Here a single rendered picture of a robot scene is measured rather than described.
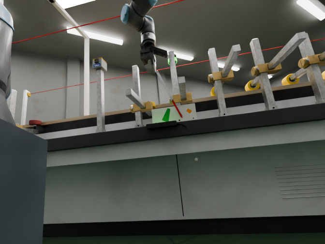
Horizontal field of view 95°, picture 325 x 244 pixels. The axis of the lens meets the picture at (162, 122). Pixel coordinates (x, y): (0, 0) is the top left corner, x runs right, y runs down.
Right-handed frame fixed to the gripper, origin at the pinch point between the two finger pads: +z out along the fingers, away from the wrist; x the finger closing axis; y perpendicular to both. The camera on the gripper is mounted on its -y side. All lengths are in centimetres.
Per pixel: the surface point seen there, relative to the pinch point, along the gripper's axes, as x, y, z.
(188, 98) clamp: -5.3, -17.9, 17.0
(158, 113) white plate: -5.4, 0.4, 23.4
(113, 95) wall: -330, 195, -139
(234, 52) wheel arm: 17.4, -38.9, 7.1
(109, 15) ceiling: -164, 115, -244
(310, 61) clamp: -5, -84, 6
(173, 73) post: -6.0, -11.0, -0.6
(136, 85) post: -6.1, 13.9, 3.3
